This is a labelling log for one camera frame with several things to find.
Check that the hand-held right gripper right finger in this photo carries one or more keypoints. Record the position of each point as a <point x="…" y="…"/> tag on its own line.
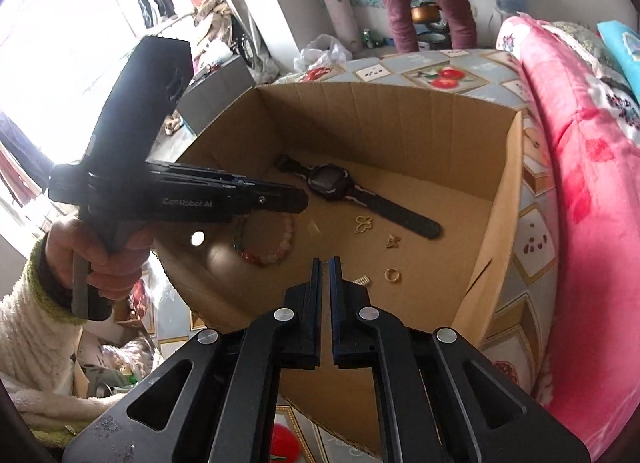
<point x="350" y="323"/>

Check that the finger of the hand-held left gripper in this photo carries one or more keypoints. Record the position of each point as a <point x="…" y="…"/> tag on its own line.
<point x="275" y="200"/>
<point x="200" y="174"/>

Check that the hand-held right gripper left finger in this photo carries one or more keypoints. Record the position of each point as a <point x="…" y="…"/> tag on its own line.
<point x="300" y="323"/>

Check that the black and pink smartwatch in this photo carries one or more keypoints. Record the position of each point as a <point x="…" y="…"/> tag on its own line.
<point x="327" y="180"/>

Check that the gold hoop earring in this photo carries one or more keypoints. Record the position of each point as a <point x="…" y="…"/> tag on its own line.
<point x="386" y="275"/>

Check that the small gold butterfly charm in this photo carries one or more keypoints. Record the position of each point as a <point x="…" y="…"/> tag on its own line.
<point x="393" y="241"/>

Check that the large gold butterfly pendant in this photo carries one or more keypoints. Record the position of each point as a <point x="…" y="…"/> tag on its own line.
<point x="364" y="224"/>

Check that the brown cardboard box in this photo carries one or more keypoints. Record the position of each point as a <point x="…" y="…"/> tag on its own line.
<point x="450" y="143"/>

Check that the person's left forearm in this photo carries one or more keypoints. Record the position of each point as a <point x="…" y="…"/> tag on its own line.
<point x="30" y="333"/>

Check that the person's left hand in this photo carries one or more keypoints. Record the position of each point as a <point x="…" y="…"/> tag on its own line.
<point x="122" y="268"/>

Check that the dark grey flat box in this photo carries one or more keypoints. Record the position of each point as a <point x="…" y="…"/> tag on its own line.
<point x="220" y="93"/>

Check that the dark hanging jacket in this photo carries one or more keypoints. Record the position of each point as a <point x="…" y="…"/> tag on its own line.
<point x="156" y="0"/>

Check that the white plastic bag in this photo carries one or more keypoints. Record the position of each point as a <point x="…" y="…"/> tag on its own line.
<point x="320" y="55"/>

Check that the white paper roll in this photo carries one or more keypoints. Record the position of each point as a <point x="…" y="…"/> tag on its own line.
<point x="337" y="8"/>

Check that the metal cooking pot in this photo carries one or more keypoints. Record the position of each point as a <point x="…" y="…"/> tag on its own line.
<point x="425" y="13"/>

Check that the pink floral blanket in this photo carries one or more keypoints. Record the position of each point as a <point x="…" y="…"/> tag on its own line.
<point x="590" y="193"/>

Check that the grey patterned quilt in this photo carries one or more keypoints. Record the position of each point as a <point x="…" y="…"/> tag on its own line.
<point x="580" y="48"/>

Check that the blue printed pillow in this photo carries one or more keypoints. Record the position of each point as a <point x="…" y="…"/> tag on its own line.
<point x="620" y="43"/>

